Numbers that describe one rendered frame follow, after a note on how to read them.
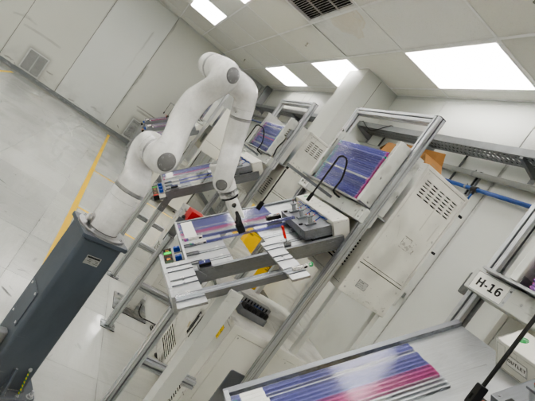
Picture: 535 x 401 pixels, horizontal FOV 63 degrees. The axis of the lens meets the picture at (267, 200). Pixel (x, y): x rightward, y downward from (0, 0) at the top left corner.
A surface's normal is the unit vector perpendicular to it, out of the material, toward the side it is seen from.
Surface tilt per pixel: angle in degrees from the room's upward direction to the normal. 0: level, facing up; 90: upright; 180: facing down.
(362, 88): 90
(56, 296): 90
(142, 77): 90
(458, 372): 44
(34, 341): 90
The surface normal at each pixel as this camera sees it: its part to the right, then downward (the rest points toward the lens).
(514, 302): -0.76, -0.53
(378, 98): 0.29, 0.25
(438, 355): -0.11, -0.95
